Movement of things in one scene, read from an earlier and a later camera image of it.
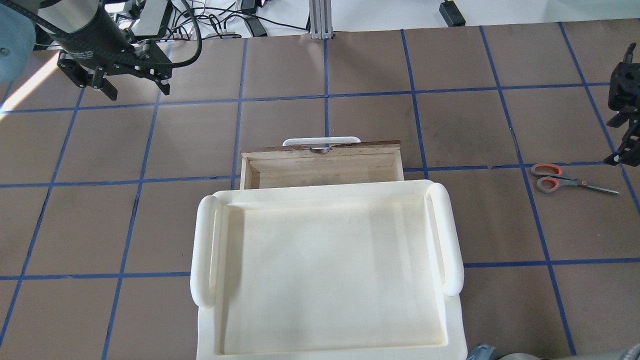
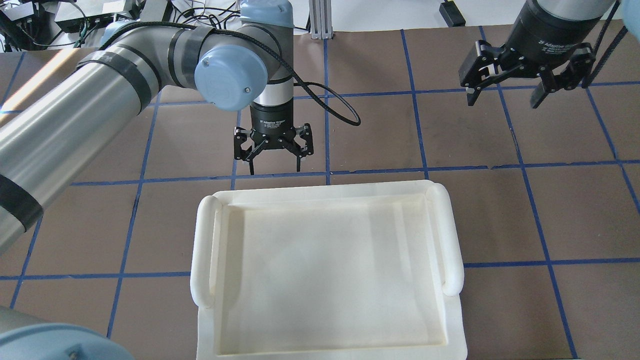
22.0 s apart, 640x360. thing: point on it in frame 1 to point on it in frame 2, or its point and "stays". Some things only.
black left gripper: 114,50 to 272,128
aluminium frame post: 320,14 stays
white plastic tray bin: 327,269 stays
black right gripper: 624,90 to 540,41
